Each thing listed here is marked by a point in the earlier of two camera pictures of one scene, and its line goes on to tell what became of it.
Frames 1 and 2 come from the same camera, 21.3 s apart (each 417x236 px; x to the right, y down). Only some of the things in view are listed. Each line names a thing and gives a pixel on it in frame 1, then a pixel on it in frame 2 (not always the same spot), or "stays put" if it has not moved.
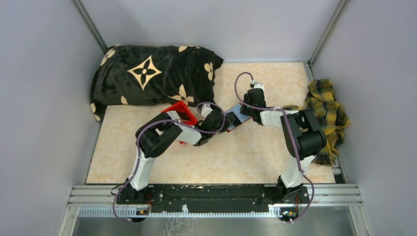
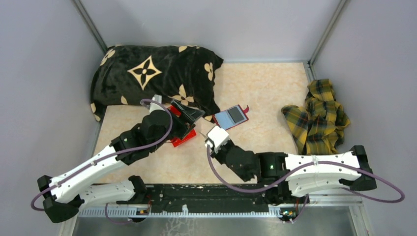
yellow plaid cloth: [320, 99] stays put
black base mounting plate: [215, 197] stays put
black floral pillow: [154, 75] stays put
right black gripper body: [246, 110] → [220, 154]
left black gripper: [226, 125] → [191, 114]
